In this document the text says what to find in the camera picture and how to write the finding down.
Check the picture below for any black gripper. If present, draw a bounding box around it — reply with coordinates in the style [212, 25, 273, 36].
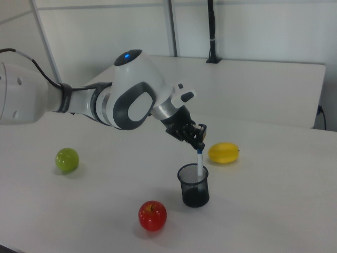
[160, 105, 209, 151]

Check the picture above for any blue and white marker pen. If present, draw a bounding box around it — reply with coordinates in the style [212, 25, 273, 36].
[195, 149, 205, 178]

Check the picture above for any black mesh pen cup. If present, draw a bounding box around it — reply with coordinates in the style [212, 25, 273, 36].
[177, 163, 211, 208]

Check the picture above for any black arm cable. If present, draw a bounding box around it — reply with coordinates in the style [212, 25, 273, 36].
[0, 48, 74, 92]

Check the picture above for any grey partition frame post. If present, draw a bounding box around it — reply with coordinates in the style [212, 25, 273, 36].
[166, 0, 179, 57]
[30, 0, 62, 84]

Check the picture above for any black pole with base plate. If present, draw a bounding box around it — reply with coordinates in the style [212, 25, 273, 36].
[205, 0, 222, 64]

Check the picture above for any green plastic apple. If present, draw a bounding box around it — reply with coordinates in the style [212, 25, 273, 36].
[55, 148, 80, 173]

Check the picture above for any yellow plastic starfruit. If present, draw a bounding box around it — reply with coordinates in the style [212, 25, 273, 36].
[207, 142, 241, 164]

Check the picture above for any dark cable with blue plug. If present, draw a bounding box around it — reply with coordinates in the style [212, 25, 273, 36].
[316, 104, 329, 131]

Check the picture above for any red plastic apple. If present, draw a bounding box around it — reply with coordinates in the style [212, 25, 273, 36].
[138, 200, 167, 232]

